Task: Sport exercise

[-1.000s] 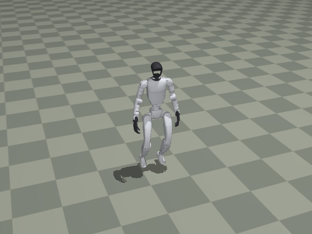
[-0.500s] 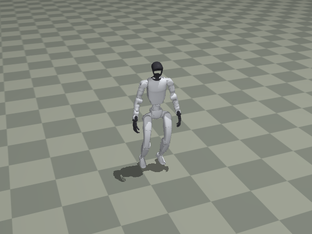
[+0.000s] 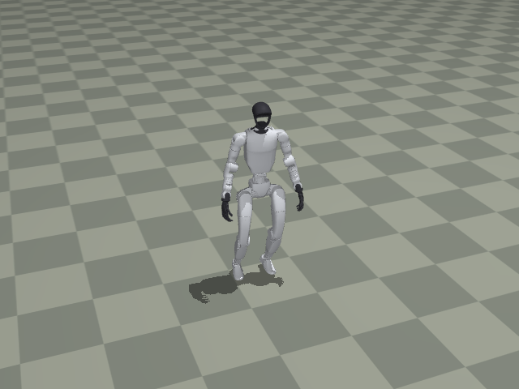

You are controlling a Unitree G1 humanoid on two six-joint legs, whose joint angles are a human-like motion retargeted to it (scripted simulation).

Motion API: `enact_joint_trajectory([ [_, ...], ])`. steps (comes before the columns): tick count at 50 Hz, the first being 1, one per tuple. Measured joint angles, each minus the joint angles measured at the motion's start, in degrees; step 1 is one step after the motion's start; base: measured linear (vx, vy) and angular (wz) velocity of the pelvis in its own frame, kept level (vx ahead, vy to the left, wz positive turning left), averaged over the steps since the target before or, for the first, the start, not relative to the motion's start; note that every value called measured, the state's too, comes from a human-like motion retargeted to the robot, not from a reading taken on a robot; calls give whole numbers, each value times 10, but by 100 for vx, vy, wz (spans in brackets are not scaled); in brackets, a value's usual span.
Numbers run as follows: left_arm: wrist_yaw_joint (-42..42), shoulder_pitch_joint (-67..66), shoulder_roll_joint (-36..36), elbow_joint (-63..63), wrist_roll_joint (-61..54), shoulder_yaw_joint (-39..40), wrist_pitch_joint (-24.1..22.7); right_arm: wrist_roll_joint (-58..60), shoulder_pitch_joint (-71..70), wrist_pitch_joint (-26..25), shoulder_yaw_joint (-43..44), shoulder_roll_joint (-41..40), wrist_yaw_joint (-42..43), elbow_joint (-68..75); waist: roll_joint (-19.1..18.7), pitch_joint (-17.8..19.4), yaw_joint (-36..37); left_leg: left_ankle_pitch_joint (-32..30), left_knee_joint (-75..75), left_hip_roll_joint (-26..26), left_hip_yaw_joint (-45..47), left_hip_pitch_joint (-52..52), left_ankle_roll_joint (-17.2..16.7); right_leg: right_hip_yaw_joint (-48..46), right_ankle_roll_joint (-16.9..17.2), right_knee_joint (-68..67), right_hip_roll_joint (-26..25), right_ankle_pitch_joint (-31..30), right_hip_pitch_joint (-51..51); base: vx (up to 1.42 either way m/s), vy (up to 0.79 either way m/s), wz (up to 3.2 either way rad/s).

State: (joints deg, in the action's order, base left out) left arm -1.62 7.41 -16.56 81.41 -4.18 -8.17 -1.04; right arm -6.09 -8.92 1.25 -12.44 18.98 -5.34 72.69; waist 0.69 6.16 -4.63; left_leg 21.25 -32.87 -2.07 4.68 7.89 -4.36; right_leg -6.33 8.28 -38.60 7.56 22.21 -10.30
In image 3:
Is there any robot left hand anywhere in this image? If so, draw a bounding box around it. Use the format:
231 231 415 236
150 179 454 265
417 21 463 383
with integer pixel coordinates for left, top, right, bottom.
295 184 304 212

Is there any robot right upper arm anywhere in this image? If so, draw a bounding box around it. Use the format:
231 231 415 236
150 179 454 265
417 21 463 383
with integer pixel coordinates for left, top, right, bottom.
226 132 247 173

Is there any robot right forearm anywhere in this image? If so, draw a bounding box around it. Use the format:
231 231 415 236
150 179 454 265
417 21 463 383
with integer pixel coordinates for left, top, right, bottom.
221 162 234 199

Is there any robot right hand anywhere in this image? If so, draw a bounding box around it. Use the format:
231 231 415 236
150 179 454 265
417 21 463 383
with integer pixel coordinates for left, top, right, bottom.
221 193 233 221

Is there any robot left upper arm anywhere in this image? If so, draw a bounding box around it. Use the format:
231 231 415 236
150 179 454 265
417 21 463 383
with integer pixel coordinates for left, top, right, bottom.
275 129 294 167

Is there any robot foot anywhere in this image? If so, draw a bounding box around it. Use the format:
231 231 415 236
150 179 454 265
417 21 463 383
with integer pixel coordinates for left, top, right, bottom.
259 254 276 275
232 259 244 280

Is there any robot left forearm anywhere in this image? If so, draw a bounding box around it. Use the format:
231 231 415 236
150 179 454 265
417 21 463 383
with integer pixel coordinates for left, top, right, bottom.
287 156 302 190

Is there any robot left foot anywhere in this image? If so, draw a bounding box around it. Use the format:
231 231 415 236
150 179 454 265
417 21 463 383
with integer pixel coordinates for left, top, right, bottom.
259 254 276 275

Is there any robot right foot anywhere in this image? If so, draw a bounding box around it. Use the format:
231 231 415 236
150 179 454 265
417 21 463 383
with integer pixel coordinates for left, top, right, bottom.
232 259 244 280

